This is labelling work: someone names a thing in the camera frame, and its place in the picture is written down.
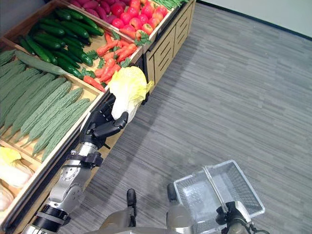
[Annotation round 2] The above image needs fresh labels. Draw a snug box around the smooth pale green gourd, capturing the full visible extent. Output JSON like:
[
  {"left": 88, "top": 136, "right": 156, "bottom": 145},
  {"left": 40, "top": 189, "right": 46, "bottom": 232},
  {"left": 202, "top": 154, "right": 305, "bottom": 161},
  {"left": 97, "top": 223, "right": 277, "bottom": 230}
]
[{"left": 14, "top": 50, "right": 69, "bottom": 76}]

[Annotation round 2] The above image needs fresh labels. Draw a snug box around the green bean pile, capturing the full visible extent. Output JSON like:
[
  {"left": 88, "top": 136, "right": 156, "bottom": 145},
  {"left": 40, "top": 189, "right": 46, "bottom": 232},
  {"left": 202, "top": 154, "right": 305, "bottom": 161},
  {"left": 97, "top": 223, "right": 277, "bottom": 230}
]
[{"left": 153, "top": 0, "right": 189, "bottom": 11}]

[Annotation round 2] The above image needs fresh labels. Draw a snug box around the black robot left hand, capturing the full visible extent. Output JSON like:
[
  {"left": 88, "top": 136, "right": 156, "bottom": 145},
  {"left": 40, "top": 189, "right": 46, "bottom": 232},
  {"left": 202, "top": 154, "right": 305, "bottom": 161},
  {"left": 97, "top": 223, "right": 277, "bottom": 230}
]
[{"left": 79, "top": 94, "right": 129, "bottom": 150}]

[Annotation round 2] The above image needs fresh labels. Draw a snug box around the dark robot left foot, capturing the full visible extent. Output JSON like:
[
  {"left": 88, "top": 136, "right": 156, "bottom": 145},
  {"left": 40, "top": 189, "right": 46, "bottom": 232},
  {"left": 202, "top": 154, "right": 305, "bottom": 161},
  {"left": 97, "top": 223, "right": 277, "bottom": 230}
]
[{"left": 126, "top": 188, "right": 137, "bottom": 208}]

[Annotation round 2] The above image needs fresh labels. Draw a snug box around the dark robot right foot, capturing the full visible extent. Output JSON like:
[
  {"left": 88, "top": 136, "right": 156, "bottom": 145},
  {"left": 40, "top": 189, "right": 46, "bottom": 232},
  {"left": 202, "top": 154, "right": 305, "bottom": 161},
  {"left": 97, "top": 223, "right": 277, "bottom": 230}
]
[{"left": 167, "top": 183, "right": 178, "bottom": 202}]

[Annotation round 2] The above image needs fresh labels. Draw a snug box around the silver robot torso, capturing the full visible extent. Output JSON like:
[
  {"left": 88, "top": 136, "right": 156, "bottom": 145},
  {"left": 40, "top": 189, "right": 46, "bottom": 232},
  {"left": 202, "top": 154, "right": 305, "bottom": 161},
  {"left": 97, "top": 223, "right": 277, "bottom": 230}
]
[{"left": 96, "top": 206, "right": 195, "bottom": 234}]

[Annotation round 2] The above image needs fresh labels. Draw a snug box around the dark green cucumber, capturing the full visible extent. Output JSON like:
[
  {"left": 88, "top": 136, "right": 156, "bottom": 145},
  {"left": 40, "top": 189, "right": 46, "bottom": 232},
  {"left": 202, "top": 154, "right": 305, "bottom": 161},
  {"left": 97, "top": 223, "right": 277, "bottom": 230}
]
[
  {"left": 57, "top": 58, "right": 84, "bottom": 79},
  {"left": 67, "top": 45, "right": 94, "bottom": 67},
  {"left": 73, "top": 12, "right": 99, "bottom": 30},
  {"left": 25, "top": 35, "right": 52, "bottom": 64},
  {"left": 60, "top": 8, "right": 84, "bottom": 20},
  {"left": 32, "top": 35, "right": 62, "bottom": 50},
  {"left": 18, "top": 36, "right": 36, "bottom": 55},
  {"left": 60, "top": 20, "right": 90, "bottom": 39},
  {"left": 70, "top": 19, "right": 105, "bottom": 37},
  {"left": 39, "top": 23, "right": 65, "bottom": 38},
  {"left": 54, "top": 9, "right": 72, "bottom": 21},
  {"left": 61, "top": 36, "right": 85, "bottom": 50},
  {"left": 52, "top": 50, "right": 81, "bottom": 69}
]

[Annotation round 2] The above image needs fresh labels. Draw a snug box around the yellow white napa cabbage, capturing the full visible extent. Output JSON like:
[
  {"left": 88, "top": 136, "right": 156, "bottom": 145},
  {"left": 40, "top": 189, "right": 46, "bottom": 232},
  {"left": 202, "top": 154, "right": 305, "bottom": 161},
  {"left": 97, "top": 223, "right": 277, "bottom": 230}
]
[
  {"left": 0, "top": 182, "right": 15, "bottom": 212},
  {"left": 0, "top": 158, "right": 34, "bottom": 189},
  {"left": 108, "top": 66, "right": 155, "bottom": 123},
  {"left": 0, "top": 146, "right": 23, "bottom": 167}
]

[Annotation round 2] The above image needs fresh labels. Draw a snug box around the dark robot foot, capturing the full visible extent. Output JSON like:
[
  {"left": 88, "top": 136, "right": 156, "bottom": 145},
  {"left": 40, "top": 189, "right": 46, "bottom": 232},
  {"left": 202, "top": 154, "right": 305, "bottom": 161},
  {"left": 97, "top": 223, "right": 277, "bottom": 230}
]
[
  {"left": 167, "top": 183, "right": 178, "bottom": 202},
  {"left": 126, "top": 188, "right": 137, "bottom": 208}
]

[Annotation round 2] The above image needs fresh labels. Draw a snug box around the wooden slatted cabinet door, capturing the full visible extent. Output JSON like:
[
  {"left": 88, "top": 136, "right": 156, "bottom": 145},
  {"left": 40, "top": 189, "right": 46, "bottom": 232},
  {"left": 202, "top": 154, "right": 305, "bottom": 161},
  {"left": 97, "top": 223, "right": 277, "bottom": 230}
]
[
  {"left": 153, "top": 25, "right": 177, "bottom": 85},
  {"left": 175, "top": 3, "right": 194, "bottom": 54}
]

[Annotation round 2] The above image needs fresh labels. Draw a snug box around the wooden produce display stand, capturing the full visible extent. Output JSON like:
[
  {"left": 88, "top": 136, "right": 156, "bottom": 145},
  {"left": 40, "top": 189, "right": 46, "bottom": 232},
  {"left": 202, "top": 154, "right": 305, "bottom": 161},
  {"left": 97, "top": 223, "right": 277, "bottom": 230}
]
[{"left": 0, "top": 0, "right": 197, "bottom": 234}]

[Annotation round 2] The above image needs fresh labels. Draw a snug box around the clear mesh shopping basket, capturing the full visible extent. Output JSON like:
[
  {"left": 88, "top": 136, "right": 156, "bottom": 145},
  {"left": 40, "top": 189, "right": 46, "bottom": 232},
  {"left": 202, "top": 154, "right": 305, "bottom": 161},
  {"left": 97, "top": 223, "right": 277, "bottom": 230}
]
[{"left": 173, "top": 159, "right": 266, "bottom": 234}]

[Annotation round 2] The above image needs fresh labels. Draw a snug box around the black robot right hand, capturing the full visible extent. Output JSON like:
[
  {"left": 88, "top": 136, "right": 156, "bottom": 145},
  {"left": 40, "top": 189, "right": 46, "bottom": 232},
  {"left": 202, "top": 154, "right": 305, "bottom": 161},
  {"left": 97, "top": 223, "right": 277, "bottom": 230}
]
[{"left": 215, "top": 201, "right": 241, "bottom": 226}]

